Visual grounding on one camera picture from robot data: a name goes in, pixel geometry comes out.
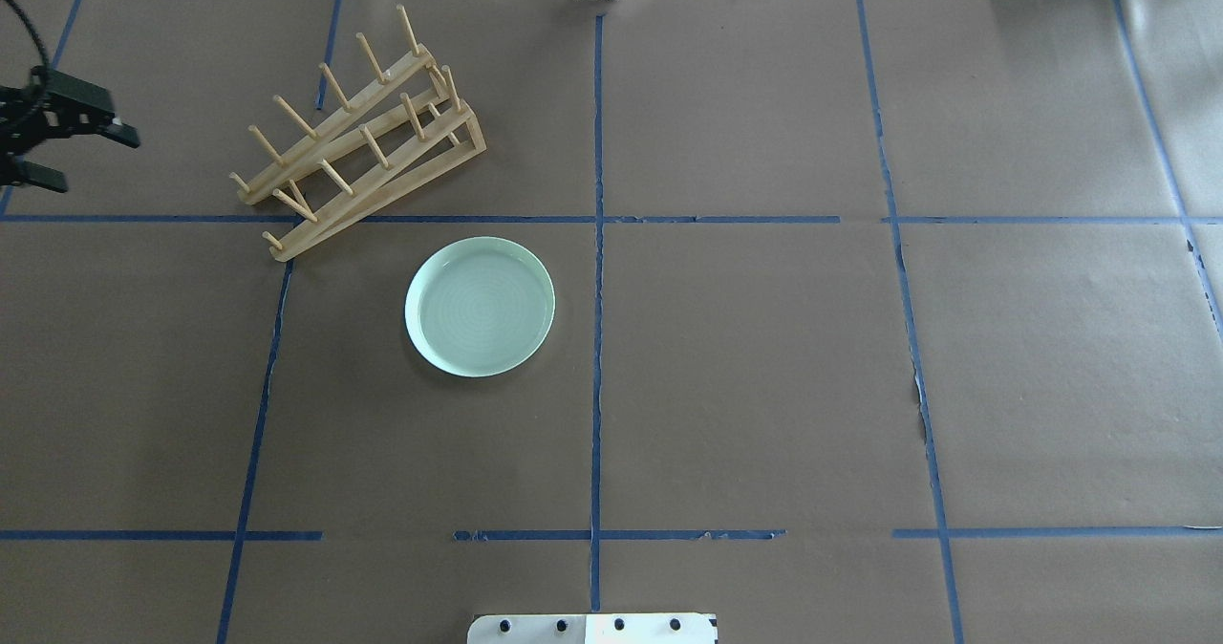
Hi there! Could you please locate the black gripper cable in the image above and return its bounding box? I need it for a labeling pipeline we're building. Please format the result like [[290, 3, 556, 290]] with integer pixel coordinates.
[[0, 0, 51, 81]]

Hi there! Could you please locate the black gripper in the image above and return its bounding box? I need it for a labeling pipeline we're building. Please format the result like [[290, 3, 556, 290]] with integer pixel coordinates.
[[1, 66, 141, 194]]

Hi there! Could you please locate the wooden dish rack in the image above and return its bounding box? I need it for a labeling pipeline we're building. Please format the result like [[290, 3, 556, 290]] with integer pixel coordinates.
[[227, 5, 486, 264]]

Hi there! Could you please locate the light green ceramic plate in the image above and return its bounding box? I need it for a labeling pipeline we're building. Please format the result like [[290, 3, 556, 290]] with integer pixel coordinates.
[[404, 236, 556, 378]]

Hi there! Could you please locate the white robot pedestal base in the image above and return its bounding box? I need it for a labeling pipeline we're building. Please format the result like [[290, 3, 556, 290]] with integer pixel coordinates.
[[466, 612, 719, 643]]

